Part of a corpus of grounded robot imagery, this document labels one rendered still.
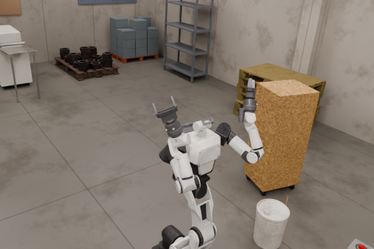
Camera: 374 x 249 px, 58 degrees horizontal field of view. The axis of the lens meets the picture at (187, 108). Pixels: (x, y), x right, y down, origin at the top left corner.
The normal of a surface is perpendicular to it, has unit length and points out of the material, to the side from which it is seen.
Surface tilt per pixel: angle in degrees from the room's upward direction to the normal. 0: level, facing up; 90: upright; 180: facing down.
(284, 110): 90
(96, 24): 90
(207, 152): 90
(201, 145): 45
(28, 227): 0
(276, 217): 0
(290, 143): 90
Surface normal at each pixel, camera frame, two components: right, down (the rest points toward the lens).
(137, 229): 0.06, -0.91
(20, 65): 0.62, 0.35
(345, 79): -0.79, 0.21
